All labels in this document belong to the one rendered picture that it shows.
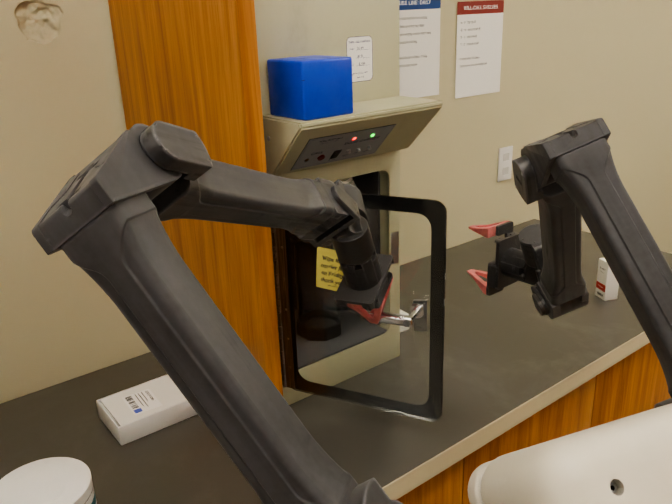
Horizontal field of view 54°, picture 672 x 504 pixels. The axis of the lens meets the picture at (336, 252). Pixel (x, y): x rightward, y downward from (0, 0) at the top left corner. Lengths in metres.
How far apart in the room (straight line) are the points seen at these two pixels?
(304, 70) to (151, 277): 0.60
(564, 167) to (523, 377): 0.72
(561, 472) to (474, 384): 0.94
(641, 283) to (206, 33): 0.71
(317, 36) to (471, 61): 1.00
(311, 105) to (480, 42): 1.16
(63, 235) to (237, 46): 0.55
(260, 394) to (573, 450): 0.23
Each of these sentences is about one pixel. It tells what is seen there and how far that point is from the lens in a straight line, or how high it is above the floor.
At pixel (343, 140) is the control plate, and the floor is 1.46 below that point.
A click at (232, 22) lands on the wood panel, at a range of 1.02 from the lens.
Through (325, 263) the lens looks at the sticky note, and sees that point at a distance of 1.14.
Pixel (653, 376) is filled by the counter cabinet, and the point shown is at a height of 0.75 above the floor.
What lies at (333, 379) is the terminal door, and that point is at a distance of 1.24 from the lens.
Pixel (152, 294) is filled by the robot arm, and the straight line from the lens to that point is 0.51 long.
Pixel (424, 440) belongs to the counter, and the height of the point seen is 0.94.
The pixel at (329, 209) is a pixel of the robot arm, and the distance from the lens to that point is 0.86.
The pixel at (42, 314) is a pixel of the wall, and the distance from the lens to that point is 1.53.
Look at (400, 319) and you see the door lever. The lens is 1.07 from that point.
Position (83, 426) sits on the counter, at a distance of 1.40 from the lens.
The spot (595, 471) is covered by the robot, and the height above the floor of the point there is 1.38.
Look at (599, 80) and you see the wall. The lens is 2.73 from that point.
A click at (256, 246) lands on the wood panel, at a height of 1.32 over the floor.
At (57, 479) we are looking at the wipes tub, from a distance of 1.02.
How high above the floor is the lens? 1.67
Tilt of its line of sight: 20 degrees down
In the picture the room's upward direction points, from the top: 2 degrees counter-clockwise
